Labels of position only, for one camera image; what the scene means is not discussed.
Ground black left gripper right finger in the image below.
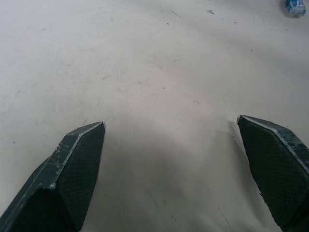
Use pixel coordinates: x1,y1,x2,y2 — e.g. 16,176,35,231
237,115,309,232

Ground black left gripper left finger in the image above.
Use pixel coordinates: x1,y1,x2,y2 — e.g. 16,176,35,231
0,121,106,232

